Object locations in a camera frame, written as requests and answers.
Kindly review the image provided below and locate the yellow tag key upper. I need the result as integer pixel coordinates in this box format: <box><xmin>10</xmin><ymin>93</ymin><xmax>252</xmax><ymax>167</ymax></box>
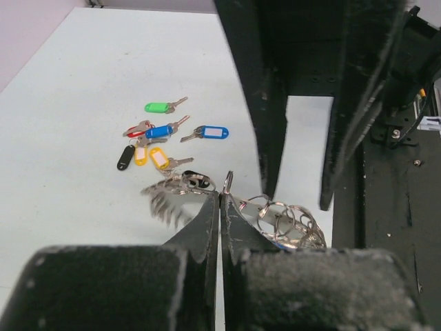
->
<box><xmin>134</xmin><ymin>146</ymin><xmax>148</xmax><ymax>166</ymax></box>

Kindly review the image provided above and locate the yellow tag key lower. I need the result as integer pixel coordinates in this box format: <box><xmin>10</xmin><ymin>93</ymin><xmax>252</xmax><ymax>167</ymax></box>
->
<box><xmin>149</xmin><ymin>148</ymin><xmax>194</xmax><ymax>170</ymax></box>

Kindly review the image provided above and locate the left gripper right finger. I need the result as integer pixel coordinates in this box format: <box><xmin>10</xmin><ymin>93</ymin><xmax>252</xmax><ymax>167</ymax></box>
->
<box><xmin>220</xmin><ymin>194</ymin><xmax>431</xmax><ymax>330</ymax></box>

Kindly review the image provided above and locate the black tag key lower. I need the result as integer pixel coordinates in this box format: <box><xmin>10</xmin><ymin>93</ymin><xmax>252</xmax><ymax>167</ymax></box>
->
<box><xmin>183</xmin><ymin>170</ymin><xmax>211</xmax><ymax>189</ymax></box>

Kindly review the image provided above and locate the round metal keyring disc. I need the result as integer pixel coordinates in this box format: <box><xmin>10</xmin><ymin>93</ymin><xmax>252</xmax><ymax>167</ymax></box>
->
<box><xmin>141</xmin><ymin>172</ymin><xmax>327</xmax><ymax>249</ymax></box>

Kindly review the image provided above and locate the green tag key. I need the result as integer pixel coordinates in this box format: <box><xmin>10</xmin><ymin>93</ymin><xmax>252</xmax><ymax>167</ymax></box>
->
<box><xmin>144</xmin><ymin>97</ymin><xmax>188</xmax><ymax>114</ymax></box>

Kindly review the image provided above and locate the black tag key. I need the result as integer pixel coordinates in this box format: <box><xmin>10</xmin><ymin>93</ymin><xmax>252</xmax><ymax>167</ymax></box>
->
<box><xmin>183</xmin><ymin>170</ymin><xmax>211</xmax><ymax>189</ymax></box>
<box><xmin>116</xmin><ymin>144</ymin><xmax>136</xmax><ymax>171</ymax></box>

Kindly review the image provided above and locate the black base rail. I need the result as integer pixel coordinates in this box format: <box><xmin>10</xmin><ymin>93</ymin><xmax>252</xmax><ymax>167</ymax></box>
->
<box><xmin>331</xmin><ymin>106</ymin><xmax>440</xmax><ymax>330</ymax></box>

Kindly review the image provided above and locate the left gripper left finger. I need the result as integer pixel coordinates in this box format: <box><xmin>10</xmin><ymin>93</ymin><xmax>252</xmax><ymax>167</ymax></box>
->
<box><xmin>1</xmin><ymin>192</ymin><xmax>219</xmax><ymax>330</ymax></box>

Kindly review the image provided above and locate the yellow tag key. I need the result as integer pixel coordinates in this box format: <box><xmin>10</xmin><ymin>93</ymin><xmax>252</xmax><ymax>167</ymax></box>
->
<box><xmin>134</xmin><ymin>146</ymin><xmax>148</xmax><ymax>166</ymax></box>
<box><xmin>149</xmin><ymin>148</ymin><xmax>194</xmax><ymax>170</ymax></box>

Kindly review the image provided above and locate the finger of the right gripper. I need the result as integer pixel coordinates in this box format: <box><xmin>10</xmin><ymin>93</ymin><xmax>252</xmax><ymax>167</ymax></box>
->
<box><xmin>214</xmin><ymin>1</ymin><xmax>287</xmax><ymax>198</ymax></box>
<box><xmin>319</xmin><ymin>1</ymin><xmax>406</xmax><ymax>210</ymax></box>

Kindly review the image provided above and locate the black tag key upper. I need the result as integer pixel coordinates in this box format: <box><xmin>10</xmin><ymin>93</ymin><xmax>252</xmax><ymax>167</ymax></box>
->
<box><xmin>116</xmin><ymin>144</ymin><xmax>136</xmax><ymax>171</ymax></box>

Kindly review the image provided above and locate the red tag key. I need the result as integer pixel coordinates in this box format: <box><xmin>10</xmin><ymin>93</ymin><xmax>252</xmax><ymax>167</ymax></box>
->
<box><xmin>123</xmin><ymin>120</ymin><xmax>154</xmax><ymax>138</ymax></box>

